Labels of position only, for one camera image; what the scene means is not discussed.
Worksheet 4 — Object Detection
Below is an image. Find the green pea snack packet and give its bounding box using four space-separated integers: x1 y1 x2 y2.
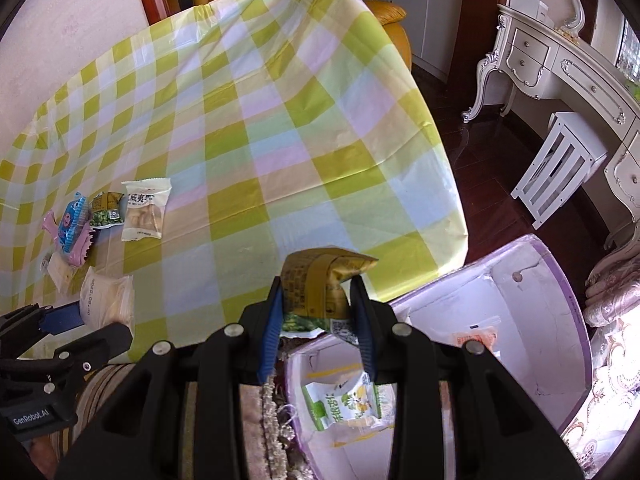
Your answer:
90 191 125 230
280 247 378 346

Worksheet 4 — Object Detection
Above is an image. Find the clear wafer snack packet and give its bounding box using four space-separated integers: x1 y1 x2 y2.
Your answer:
41 252 77 295

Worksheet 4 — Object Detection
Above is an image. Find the white translucent snack packet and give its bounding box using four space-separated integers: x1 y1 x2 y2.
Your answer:
79 266 134 330

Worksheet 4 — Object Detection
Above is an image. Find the pink candy packet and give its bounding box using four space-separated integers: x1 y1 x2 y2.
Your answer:
66 223 94 268
41 210 60 250

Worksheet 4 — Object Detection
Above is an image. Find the blue cartoon snack packet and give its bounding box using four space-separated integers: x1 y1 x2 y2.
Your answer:
58 192 89 252

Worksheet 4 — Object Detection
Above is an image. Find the white nut snack packet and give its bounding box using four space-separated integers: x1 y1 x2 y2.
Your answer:
122 178 172 242

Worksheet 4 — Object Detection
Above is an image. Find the green white snack packet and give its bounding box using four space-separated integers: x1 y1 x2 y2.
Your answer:
302 372 383 431

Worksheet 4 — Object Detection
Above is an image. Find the orange label snack packet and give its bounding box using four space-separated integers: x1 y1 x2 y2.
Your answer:
451 326 498 352

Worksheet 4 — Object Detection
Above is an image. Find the purple white storage box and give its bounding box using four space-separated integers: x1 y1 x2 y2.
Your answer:
285 234 592 479

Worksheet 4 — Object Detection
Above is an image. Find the green checkered tablecloth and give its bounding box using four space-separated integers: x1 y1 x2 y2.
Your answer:
1 0 468 360

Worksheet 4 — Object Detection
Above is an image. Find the small white slatted stool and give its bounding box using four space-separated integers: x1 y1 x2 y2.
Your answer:
511 112 608 230

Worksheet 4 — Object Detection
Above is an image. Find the pink bedding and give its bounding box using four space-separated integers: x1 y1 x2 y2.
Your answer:
582 245 639 328

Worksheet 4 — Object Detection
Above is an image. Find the white ornate dressing table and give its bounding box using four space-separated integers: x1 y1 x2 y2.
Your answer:
462 0 639 260

